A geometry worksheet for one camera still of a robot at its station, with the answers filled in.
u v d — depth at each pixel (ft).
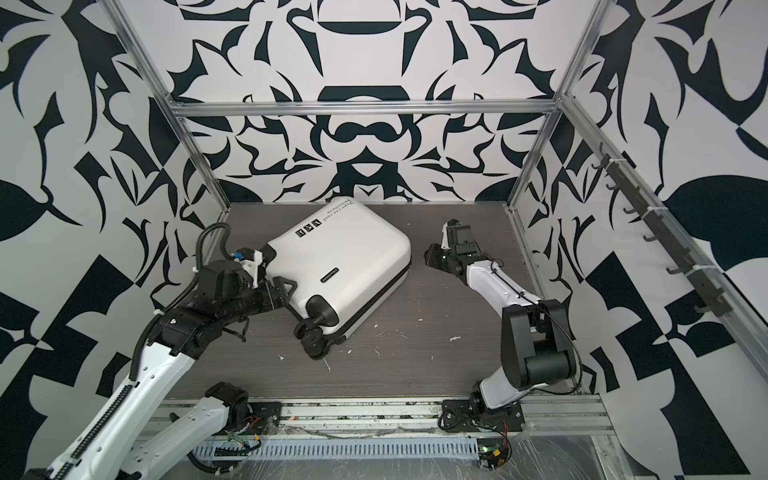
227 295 1.80
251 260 2.16
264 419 2.42
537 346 1.47
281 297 2.12
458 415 2.44
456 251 2.34
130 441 1.38
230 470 2.21
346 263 2.60
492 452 2.33
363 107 3.06
